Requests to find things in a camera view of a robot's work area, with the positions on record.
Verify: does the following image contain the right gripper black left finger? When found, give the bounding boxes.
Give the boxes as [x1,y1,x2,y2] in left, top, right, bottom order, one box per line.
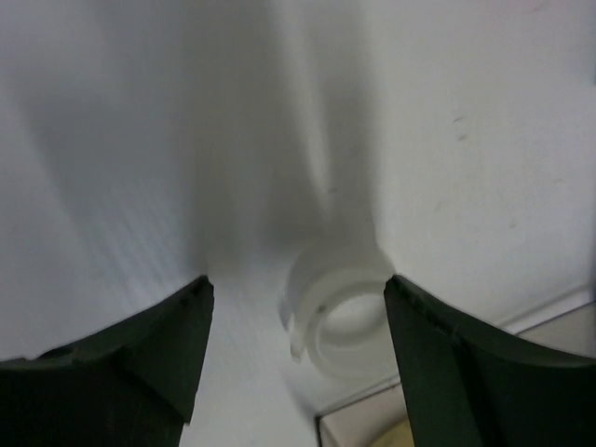
[1,276,214,446]

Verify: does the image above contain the small clear tape roll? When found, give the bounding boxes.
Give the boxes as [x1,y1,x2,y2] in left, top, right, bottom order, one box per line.
[281,241,397,380]

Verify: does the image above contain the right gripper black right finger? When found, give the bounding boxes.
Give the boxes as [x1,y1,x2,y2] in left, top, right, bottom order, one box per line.
[384,275,595,446]

